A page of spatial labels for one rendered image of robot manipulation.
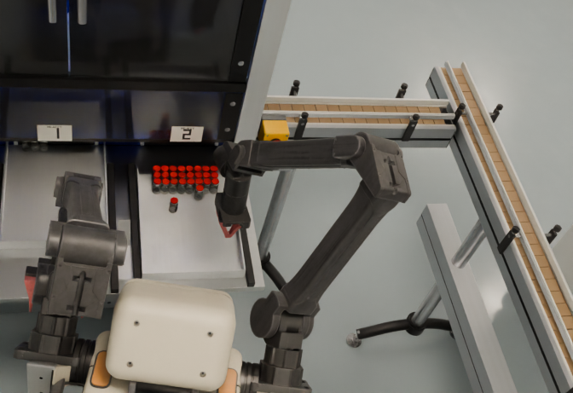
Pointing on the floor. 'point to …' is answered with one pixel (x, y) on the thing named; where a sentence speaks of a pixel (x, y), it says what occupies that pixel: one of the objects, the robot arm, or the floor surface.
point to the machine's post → (266, 47)
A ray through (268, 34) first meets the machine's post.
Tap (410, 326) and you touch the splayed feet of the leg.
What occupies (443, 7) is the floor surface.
